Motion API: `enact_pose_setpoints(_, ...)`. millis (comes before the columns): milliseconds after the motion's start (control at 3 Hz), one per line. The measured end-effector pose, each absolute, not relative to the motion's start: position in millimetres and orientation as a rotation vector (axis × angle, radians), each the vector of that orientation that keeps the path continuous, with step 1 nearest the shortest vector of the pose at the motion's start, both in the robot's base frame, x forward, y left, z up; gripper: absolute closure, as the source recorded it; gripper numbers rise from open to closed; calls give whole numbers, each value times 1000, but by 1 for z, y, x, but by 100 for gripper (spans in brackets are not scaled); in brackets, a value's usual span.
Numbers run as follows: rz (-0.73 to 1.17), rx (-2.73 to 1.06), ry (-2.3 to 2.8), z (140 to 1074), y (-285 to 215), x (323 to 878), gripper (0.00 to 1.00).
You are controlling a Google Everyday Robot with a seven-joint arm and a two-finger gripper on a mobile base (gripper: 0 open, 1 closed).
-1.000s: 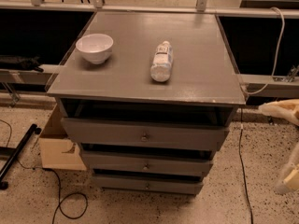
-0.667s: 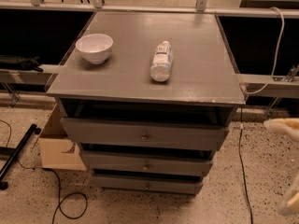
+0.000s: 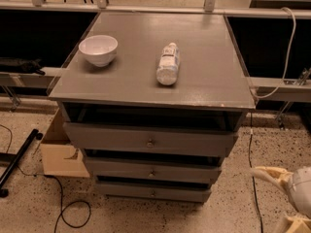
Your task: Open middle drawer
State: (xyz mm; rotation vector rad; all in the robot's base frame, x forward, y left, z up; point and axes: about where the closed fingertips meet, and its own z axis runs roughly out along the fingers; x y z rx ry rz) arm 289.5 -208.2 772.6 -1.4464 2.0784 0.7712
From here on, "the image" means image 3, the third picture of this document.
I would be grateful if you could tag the grey top drawer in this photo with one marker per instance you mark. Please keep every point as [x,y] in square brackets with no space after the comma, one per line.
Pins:
[122,138]

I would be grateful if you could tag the metal rail frame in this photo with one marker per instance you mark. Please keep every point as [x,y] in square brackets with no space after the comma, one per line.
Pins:
[27,29]

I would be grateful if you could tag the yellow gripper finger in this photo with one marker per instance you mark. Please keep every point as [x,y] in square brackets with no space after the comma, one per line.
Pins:
[294,224]
[279,177]

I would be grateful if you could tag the grey drawer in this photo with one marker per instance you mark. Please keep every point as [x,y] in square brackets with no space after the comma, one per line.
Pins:
[122,138]
[148,170]
[153,191]

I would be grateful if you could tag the cardboard box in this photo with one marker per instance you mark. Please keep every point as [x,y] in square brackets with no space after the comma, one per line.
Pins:
[59,156]

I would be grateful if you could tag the grey drawer cabinet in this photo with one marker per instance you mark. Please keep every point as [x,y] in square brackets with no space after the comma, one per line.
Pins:
[211,93]

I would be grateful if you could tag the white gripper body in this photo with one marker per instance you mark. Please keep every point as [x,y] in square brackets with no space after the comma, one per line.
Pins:
[300,188]

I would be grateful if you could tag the black metal stand leg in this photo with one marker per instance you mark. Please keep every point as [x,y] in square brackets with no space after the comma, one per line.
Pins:
[11,160]

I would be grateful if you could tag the grey bottom drawer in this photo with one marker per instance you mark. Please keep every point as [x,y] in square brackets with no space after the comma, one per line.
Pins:
[153,191]

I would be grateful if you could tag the clear plastic bottle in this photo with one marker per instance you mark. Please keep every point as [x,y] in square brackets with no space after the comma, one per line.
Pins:
[168,66]

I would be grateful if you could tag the black object on rail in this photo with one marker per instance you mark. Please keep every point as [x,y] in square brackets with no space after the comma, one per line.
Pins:
[19,65]

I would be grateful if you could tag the white bowl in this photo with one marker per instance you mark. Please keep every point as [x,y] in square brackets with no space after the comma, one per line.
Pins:
[99,50]

